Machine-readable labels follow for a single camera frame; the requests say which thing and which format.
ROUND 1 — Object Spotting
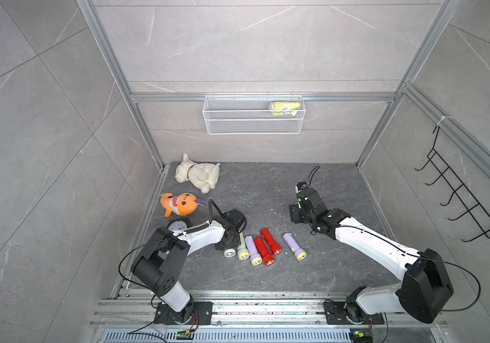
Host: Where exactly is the green flashlight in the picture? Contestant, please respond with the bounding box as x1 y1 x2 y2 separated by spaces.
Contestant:
237 232 250 261

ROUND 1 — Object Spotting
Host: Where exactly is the purple flashlight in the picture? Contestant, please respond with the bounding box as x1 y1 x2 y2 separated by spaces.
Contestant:
283 232 307 261
245 236 263 266

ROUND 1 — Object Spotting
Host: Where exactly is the blue flashlight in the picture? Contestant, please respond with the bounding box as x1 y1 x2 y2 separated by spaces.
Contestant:
223 248 236 258

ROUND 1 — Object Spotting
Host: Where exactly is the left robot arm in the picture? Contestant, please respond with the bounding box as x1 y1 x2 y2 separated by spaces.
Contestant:
118 200 247 322

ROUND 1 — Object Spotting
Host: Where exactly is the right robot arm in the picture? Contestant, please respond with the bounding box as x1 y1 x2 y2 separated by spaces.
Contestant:
289 182 454 324

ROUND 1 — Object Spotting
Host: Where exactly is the red flashlight right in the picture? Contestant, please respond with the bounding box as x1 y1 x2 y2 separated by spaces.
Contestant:
261 228 282 255

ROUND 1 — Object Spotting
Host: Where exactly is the red flashlight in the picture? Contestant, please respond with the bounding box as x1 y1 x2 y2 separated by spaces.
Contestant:
261 228 282 255
253 237 275 266

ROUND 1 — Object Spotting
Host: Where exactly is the red flashlight left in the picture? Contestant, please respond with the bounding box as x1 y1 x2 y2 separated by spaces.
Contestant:
253 237 275 266

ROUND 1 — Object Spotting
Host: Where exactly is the orange plush toy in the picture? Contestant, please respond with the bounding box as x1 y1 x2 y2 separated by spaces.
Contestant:
160 193 202 218

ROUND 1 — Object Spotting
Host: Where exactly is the white plush dog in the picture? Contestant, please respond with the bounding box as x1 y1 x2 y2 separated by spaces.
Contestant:
175 153 221 194

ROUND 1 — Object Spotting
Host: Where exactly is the black alarm clock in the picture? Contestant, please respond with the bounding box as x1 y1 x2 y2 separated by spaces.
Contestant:
167 219 189 232

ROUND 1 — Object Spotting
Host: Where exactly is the yellow item in basket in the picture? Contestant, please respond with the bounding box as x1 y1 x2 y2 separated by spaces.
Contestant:
269 101 302 117

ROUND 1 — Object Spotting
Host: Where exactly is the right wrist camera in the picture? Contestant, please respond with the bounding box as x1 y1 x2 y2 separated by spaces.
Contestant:
295 182 309 193

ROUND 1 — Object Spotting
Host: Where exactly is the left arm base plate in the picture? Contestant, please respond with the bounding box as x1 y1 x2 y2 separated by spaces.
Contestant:
153 300 213 325

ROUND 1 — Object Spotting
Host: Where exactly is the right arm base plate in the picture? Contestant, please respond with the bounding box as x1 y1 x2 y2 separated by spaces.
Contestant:
323 300 385 325

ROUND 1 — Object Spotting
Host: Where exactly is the white wire basket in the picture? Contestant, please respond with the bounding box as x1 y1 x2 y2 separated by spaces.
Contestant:
202 94 306 135

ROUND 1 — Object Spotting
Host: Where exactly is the black wall hook rack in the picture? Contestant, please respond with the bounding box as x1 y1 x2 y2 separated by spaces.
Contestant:
414 126 490 243

